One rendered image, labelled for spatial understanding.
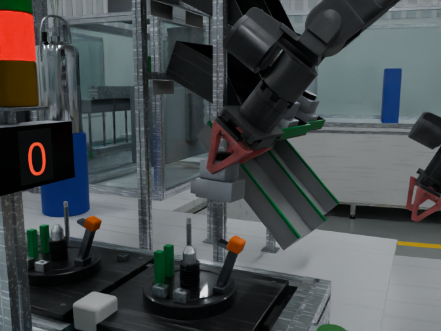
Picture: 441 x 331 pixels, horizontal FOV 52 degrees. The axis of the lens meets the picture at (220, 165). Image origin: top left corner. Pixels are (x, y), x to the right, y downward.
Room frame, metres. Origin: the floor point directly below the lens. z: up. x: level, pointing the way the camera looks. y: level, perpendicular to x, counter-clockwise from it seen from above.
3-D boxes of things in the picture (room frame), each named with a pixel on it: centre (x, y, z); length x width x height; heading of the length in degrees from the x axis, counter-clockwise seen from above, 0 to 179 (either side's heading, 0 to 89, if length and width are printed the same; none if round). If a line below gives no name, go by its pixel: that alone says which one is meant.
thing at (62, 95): (1.51, 0.53, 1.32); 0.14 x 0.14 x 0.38
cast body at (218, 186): (0.68, 0.01, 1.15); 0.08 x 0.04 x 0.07; 59
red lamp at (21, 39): (0.51, 0.23, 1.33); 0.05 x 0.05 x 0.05
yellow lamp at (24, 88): (0.51, 0.23, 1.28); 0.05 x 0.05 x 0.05
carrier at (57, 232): (0.74, 0.28, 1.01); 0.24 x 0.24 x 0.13; 66
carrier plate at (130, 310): (0.64, 0.05, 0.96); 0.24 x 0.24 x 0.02; 66
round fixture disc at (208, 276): (0.64, 0.05, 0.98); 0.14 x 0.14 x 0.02
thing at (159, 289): (0.60, 0.08, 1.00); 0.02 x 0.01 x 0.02; 66
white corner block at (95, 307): (0.59, 0.18, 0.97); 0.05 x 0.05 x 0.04; 66
